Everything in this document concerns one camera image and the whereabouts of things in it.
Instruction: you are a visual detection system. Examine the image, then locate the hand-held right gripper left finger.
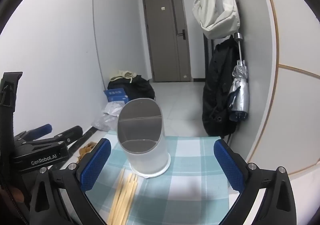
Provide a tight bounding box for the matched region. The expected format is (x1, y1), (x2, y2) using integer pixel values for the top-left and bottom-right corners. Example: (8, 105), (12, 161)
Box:
(29, 138), (112, 225)

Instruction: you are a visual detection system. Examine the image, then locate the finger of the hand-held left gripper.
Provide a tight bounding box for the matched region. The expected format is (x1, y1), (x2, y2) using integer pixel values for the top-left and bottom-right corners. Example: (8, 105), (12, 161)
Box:
(21, 126), (83, 152)
(14, 124), (52, 142)

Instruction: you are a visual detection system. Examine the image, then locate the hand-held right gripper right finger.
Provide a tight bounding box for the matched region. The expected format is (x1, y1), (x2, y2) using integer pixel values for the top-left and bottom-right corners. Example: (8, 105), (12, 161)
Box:
(213, 139), (298, 225)

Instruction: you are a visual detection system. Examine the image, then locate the pile of wooden chopsticks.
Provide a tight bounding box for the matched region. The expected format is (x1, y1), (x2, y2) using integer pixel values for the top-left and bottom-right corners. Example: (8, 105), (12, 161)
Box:
(106, 168), (139, 225)

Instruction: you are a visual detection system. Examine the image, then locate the white plastic utensil holder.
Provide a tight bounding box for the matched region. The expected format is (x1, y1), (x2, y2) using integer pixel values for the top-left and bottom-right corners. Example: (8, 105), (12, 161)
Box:
(117, 98), (171, 178)

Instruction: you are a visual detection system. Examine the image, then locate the person's left hand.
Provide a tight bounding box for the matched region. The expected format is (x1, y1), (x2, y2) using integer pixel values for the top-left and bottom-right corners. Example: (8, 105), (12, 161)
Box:
(9, 186), (25, 203)

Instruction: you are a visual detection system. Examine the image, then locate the brown crumpled object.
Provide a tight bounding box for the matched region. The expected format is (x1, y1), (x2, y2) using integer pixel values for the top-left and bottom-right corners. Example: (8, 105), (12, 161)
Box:
(76, 141), (97, 163)

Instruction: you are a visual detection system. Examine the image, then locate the clear plastic bag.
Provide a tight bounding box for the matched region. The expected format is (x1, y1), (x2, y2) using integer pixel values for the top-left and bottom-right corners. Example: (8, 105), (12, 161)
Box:
(91, 101), (125, 133)

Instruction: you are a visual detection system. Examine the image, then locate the teal checked tablecloth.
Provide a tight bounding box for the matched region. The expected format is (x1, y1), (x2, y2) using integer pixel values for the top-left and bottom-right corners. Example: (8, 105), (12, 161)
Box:
(62, 136), (247, 225)

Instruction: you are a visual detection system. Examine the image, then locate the blue cardboard box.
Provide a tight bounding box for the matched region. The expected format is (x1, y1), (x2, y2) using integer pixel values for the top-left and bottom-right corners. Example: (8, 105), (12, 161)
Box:
(104, 88), (129, 103)

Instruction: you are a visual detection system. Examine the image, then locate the silver folded umbrella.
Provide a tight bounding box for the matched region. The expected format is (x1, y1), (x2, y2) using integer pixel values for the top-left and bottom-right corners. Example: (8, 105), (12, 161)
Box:
(228, 32), (250, 122)

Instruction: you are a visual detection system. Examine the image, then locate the black hanging jacket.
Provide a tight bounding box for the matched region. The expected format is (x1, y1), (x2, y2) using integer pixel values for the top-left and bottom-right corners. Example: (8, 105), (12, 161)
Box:
(202, 35), (242, 138)

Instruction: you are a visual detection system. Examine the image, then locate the white panel with gold trim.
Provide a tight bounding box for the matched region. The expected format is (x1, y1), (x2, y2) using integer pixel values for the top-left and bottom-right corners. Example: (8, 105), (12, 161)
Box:
(246, 0), (320, 183)

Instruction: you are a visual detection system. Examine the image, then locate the pale yellow cloth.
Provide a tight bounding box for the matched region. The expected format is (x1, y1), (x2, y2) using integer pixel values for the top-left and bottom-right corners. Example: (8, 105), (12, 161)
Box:
(110, 70), (137, 82)

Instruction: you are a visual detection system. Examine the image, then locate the black bag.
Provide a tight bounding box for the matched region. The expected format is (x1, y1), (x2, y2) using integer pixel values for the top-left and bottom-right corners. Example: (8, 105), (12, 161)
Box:
(107, 75), (155, 102)

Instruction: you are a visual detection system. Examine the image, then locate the grey-brown door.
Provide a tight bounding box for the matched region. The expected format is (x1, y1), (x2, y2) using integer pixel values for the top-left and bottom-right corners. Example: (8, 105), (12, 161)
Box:
(142, 0), (192, 83)

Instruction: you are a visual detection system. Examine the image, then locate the white fabric bag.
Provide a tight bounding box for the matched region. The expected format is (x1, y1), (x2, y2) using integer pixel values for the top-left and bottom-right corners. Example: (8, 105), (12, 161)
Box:
(192, 0), (241, 39)

